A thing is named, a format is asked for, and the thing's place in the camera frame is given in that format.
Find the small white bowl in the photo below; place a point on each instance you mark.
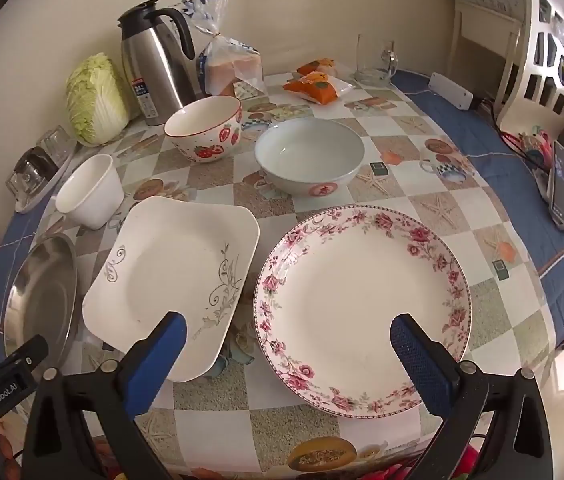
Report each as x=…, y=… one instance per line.
x=89, y=195

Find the napa cabbage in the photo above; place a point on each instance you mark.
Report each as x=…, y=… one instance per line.
x=97, y=100

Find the square white plate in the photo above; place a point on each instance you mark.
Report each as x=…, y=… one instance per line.
x=172, y=270

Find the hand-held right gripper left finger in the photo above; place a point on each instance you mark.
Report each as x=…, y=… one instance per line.
x=162, y=360

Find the round pink floral plate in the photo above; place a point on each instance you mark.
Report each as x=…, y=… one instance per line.
x=357, y=305

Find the clear glass cup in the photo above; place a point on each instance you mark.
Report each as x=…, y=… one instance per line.
x=57, y=144

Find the large white bowl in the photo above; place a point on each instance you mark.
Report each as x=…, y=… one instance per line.
x=307, y=155

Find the white cutout chair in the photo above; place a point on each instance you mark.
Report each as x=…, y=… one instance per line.
x=527, y=35

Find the bagged sliced bread loaf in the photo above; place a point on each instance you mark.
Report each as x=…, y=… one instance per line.
x=232, y=67

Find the stainless steel thermos jug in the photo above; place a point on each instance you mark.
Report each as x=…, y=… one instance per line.
x=157, y=60

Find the clear glass mug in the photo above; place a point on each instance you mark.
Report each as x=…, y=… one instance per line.
x=374, y=62

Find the strawberry print bowl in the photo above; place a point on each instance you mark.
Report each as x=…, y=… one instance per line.
x=207, y=130

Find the white power strip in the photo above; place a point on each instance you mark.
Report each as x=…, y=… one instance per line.
x=449, y=91

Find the smartphone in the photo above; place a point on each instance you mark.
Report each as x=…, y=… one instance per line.
x=562, y=185

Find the white side table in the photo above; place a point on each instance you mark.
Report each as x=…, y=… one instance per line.
x=487, y=25

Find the orange snack packet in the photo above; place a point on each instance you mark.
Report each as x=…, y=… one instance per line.
x=314, y=66
x=314, y=87

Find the pink toy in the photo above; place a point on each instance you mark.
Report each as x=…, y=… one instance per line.
x=534, y=142

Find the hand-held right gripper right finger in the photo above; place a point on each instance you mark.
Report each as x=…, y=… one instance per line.
x=422, y=370

